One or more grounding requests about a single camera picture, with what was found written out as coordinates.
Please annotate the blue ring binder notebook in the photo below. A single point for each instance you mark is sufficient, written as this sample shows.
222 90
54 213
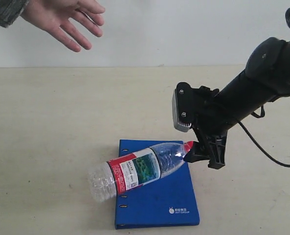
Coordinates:
167 202

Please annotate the clear plastic water bottle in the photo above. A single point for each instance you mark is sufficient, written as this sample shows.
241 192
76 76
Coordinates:
119 175

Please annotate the person's open hand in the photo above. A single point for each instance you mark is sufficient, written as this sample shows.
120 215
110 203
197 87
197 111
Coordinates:
52 16

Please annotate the grey sleeved forearm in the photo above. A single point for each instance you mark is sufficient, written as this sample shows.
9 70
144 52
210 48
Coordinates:
10 10

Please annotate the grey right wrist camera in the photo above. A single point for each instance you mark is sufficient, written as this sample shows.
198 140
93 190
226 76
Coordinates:
177 123

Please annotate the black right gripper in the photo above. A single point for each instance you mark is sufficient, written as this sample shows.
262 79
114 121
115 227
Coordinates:
209 121

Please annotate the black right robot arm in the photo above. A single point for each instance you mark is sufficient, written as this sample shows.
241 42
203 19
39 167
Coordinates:
265 78

